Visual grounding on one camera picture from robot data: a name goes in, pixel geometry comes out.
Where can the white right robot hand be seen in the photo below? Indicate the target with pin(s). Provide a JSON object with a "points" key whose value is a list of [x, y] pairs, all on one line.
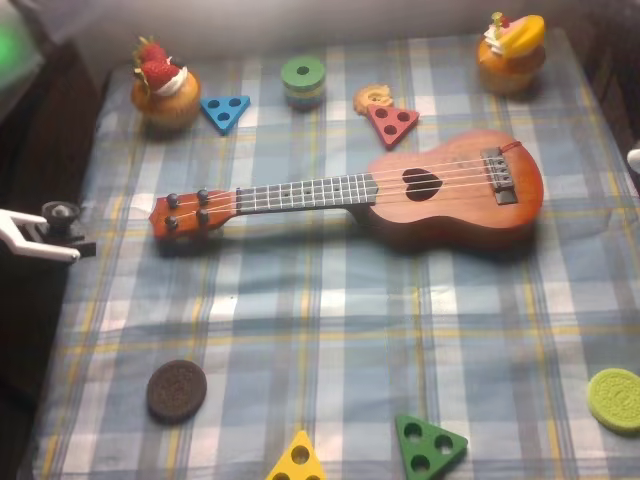
{"points": [[635, 161]]}

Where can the brown toy ukulele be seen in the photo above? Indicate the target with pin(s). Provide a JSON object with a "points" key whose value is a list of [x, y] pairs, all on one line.
{"points": [[450, 217]]}

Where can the yellow fruit toy cupcake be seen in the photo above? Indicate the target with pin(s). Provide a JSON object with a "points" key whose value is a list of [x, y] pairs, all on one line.
{"points": [[505, 70]]}

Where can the green sandwich cookie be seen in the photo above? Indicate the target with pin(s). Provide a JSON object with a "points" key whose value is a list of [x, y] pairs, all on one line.
{"points": [[616, 400]]}

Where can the red triangle block with holes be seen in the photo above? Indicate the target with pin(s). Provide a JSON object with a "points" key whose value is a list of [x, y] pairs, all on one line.
{"points": [[387, 140]]}

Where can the beige swirl biscuit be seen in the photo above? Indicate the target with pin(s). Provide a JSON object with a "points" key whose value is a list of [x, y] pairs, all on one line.
{"points": [[365, 97]]}

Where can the green triangle block with holes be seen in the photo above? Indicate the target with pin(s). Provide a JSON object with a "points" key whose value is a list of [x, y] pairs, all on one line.
{"points": [[412, 447]]}

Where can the white panel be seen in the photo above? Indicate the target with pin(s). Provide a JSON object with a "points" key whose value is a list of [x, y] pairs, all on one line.
{"points": [[300, 20]]}

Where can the blue plaid tablecloth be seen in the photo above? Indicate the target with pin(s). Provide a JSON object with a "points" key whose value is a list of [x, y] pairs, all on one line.
{"points": [[300, 325]]}

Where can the blue triangle block with holes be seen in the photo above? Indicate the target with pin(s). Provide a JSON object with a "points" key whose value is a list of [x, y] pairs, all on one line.
{"points": [[220, 127]]}

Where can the yellow triangle block with holes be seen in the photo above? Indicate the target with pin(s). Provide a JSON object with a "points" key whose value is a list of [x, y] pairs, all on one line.
{"points": [[300, 472]]}

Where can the strawberry toy cupcake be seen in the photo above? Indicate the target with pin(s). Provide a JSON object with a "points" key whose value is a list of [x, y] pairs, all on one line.
{"points": [[170, 102]]}

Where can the brown sandwich cookie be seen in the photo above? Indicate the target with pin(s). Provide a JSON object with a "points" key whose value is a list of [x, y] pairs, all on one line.
{"points": [[176, 391]]}

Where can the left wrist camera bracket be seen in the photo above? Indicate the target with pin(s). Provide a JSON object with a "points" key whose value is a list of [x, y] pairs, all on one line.
{"points": [[30, 247]]}

